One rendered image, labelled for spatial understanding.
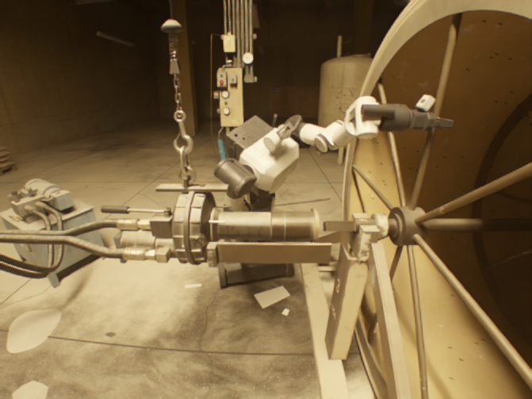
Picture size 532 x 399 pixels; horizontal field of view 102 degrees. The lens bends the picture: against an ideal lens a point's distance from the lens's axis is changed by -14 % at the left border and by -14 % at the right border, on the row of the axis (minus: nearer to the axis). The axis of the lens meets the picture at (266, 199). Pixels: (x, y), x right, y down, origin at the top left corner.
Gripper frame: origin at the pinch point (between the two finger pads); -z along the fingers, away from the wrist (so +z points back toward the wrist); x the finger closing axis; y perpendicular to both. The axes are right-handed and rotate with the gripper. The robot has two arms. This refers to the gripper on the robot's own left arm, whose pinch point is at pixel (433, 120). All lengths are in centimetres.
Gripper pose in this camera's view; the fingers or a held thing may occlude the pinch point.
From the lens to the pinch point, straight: 96.4
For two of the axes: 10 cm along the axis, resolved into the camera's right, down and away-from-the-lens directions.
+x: -0.2, 4.5, -8.9
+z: -10.0, -0.1, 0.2
